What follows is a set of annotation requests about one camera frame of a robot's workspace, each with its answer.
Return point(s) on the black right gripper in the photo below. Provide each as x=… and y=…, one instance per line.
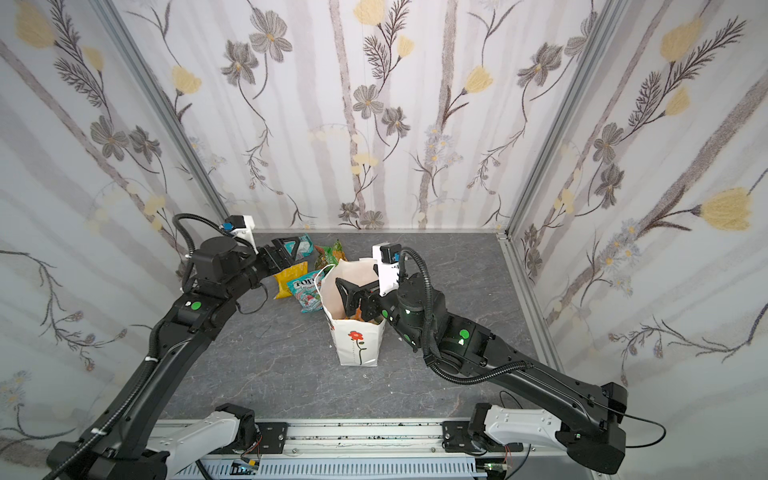
x=372, y=301

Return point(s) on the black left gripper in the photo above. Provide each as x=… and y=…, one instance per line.
x=267, y=255

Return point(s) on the yellow snack packet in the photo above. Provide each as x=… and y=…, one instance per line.
x=285, y=277

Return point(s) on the orange snack packet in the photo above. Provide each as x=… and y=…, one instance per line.
x=358, y=316

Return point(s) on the teal mini snack packet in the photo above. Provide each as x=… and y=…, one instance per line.
x=305, y=289

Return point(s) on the red green snack packet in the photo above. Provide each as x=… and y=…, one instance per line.
x=329, y=255

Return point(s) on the white paper bag red flower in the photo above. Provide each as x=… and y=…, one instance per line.
x=357, y=343

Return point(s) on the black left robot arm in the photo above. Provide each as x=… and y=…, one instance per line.
x=222, y=269

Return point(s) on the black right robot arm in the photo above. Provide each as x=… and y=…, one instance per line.
x=463, y=352

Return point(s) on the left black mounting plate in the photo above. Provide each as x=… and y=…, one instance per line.
x=253, y=436

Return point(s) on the black mounting plate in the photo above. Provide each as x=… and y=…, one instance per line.
x=253, y=436
x=469, y=436

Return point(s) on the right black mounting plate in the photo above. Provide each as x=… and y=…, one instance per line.
x=469, y=436

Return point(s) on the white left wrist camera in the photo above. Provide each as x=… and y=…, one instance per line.
x=241, y=229

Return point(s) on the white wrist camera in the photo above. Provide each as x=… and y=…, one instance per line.
x=241, y=229
x=387, y=256

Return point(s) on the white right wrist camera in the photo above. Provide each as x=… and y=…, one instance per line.
x=387, y=256

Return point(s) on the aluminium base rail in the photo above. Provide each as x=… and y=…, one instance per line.
x=188, y=440

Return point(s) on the white slotted cable duct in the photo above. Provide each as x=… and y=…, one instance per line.
x=329, y=468

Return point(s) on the left corner aluminium post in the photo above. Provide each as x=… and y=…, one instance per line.
x=110, y=19

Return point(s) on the corner aluminium post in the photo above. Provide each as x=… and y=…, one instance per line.
x=110, y=19
x=596, y=45

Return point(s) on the right corner aluminium post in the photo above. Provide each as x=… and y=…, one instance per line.
x=596, y=45

